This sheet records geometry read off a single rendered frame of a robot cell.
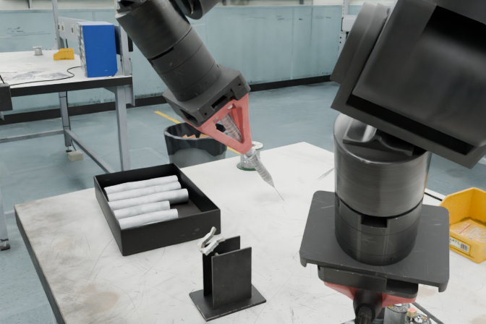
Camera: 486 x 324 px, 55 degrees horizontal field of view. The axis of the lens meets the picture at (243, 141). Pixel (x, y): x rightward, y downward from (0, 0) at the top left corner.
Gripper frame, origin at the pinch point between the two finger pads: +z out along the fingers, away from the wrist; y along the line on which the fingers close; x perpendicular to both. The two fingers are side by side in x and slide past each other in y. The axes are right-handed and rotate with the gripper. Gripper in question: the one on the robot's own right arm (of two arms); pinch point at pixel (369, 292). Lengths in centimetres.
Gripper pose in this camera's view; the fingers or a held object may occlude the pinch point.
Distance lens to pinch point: 43.8
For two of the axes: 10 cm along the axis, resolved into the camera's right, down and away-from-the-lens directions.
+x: -2.9, 6.9, -6.6
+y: -9.5, -1.0, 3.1
